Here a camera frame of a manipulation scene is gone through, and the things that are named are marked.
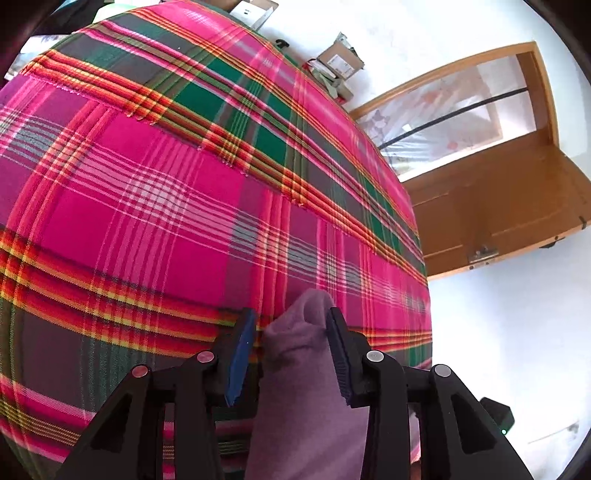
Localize clear printed plastic door curtain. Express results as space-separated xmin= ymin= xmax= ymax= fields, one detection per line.
xmin=358 ymin=55 xmax=533 ymax=176

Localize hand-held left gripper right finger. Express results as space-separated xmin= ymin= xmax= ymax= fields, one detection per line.
xmin=325 ymin=307 xmax=534 ymax=480

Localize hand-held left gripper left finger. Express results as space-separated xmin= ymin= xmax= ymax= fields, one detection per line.
xmin=58 ymin=308 xmax=257 ymax=480

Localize metal door lock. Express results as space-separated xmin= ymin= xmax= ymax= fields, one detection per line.
xmin=467 ymin=246 xmax=500 ymax=265

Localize purple fleece garment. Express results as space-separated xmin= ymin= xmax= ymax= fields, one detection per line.
xmin=245 ymin=290 xmax=422 ymax=480

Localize wooden door frame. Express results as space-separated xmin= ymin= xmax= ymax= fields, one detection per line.
xmin=348 ymin=41 xmax=560 ymax=160

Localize white cardboard box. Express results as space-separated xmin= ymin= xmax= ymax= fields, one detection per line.
xmin=230 ymin=0 xmax=280 ymax=24

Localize brown cardboard box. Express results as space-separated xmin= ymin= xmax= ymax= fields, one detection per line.
xmin=316 ymin=32 xmax=366 ymax=79

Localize pink plaid bed sheet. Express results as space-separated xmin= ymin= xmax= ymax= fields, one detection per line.
xmin=0 ymin=0 xmax=433 ymax=480

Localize wooden door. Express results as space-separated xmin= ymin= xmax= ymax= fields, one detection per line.
xmin=406 ymin=134 xmax=591 ymax=281

